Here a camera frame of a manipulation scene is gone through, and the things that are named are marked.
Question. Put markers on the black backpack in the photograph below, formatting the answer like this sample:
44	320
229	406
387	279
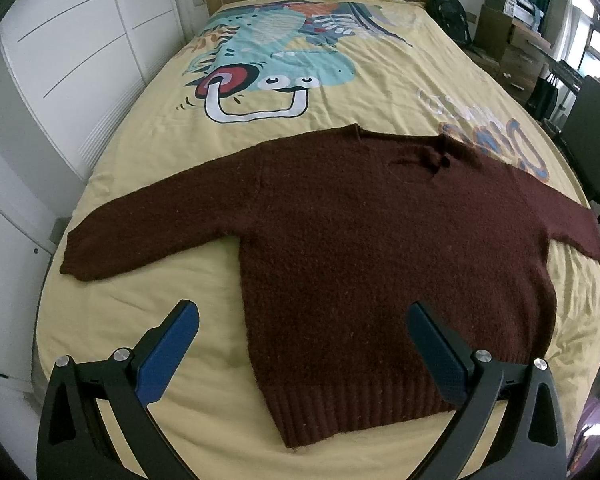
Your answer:
451	17

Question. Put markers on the maroon knit sweater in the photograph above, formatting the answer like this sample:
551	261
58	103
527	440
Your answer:
340	231

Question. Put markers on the white wardrobe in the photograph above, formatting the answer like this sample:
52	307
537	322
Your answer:
70	72

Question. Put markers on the black office chair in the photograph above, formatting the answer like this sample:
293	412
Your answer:
579	140

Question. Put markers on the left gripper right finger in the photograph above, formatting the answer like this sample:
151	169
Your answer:
530	442

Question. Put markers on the yellow dinosaur bed sheet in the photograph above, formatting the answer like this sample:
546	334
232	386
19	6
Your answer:
260	71

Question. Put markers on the cardboard boxes stack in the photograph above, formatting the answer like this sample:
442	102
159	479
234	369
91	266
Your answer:
506	35

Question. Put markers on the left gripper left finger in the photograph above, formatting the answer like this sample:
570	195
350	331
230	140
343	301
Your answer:
73	440

